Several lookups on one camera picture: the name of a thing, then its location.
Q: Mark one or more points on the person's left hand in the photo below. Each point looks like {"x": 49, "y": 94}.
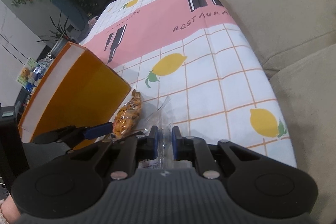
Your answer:
{"x": 9, "y": 211}

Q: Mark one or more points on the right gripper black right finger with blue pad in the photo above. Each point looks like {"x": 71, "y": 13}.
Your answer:
{"x": 195, "y": 150}

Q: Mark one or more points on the lemon pattern tablecloth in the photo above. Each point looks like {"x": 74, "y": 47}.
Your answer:
{"x": 191, "y": 56}

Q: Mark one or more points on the orange fried snack bag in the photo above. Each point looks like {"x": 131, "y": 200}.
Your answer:
{"x": 128, "y": 116}

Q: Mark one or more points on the pink small heater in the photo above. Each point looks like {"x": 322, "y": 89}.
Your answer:
{"x": 92, "y": 21}

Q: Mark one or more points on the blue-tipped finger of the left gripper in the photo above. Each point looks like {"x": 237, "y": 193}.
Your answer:
{"x": 98, "y": 131}

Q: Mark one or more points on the teddy bear picture card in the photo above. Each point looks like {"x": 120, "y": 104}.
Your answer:
{"x": 24, "y": 74}

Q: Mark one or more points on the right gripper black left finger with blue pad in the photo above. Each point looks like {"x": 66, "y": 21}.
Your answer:
{"x": 130, "y": 151}

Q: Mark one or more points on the beige sofa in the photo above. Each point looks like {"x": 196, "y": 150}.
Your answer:
{"x": 294, "y": 40}

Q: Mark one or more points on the orange cardboard box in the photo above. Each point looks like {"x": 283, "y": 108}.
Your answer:
{"x": 78, "y": 90}

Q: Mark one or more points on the clear pack white candies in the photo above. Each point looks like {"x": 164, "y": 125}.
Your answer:
{"x": 161, "y": 123}

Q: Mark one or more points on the grey planter with plant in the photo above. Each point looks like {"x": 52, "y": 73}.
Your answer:
{"x": 59, "y": 37}

